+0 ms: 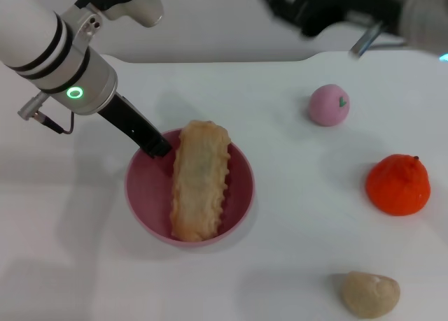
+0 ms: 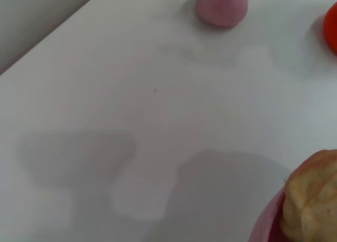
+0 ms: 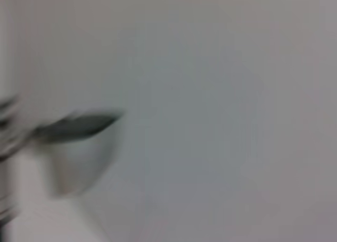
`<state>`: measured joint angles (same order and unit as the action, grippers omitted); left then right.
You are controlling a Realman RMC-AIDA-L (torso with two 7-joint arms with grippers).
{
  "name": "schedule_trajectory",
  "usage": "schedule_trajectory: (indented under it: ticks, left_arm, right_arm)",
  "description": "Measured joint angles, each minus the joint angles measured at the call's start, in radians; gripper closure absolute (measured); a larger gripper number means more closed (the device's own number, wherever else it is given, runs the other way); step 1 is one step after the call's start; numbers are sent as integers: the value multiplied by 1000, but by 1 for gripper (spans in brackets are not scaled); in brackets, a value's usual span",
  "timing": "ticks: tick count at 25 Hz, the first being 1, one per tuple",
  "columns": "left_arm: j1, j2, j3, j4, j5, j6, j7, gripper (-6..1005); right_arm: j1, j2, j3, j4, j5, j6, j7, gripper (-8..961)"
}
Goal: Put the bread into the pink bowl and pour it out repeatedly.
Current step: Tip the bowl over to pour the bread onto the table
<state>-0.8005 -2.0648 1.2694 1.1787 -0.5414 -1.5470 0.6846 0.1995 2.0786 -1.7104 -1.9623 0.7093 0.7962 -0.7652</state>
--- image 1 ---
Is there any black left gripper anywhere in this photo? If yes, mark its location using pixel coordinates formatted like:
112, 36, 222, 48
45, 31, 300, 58
97, 94, 172, 160

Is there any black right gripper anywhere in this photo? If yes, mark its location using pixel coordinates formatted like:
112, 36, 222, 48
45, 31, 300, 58
255, 0, 403, 38

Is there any pink plastic bowl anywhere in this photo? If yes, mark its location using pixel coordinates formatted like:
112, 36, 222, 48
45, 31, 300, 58
125, 128, 256, 247

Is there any long ridged orange bread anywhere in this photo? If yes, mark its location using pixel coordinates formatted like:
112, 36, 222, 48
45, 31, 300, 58
170, 120, 234, 242

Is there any pink peach toy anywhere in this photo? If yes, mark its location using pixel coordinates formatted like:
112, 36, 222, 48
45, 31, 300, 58
307, 84, 350, 127

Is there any orange tangerine toy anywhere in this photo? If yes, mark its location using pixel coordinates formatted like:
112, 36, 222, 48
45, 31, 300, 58
365, 154, 431, 216

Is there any beige round bun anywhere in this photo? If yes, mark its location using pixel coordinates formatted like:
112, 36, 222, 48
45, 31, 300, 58
332, 271, 401, 318

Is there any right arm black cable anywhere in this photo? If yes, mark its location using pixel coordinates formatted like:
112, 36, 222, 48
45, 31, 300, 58
349, 20, 414, 59

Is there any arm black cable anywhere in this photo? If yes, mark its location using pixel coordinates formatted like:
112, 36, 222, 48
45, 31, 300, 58
349, 20, 414, 59
17, 92, 75, 135

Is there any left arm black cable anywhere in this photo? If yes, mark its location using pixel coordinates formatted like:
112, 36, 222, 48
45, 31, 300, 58
17, 92, 75, 135

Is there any left wrist camera housing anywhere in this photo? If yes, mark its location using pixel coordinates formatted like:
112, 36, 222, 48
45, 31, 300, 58
69, 0, 165, 28

